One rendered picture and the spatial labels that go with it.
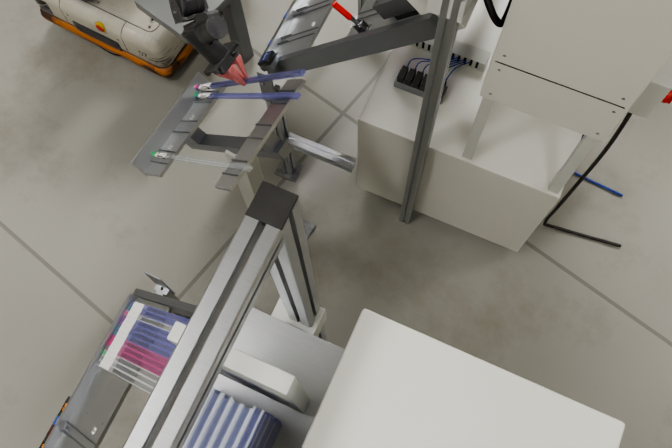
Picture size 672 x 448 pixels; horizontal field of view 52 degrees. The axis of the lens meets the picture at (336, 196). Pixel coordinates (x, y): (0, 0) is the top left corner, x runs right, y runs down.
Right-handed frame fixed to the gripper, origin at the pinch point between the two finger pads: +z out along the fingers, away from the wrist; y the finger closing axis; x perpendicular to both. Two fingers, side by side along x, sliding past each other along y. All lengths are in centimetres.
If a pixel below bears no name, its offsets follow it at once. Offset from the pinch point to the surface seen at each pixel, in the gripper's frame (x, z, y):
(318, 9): 8.2, 10.0, 37.8
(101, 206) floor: 112, 26, -28
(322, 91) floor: 72, 61, 57
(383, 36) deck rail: -32.1, 10.0, 19.2
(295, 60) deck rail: 5.5, 11.6, 18.6
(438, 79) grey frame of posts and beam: -42, 24, 16
